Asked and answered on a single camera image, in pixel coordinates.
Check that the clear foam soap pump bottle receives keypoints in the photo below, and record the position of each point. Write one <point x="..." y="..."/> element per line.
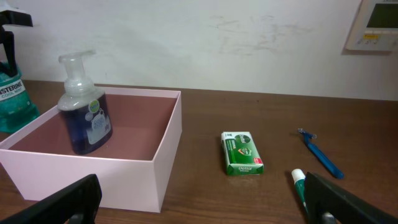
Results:
<point x="83" y="106"/>

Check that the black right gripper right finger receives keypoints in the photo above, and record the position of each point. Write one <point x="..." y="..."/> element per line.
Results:
<point x="322" y="195"/>

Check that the red and green toothpaste tube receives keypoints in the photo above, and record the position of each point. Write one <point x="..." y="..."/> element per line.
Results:
<point x="299" y="179"/>

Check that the white open cardboard box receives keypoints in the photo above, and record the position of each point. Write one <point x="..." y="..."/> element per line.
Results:
<point x="133" y="167"/>

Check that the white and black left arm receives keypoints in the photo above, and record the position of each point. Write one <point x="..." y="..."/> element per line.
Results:
<point x="13" y="17"/>

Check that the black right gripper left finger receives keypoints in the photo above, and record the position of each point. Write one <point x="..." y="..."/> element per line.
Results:
<point x="77" y="203"/>

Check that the teal mouthwash bottle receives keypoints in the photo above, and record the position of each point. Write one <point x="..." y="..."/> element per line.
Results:
<point x="17" y="110"/>

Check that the beige wall control panel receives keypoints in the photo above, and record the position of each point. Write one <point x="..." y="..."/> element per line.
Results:
<point x="374" y="27"/>

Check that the green soap bar pack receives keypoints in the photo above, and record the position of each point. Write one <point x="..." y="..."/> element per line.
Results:
<point x="241" y="155"/>

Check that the blue disposable razor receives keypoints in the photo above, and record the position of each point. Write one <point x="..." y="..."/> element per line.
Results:
<point x="328" y="164"/>

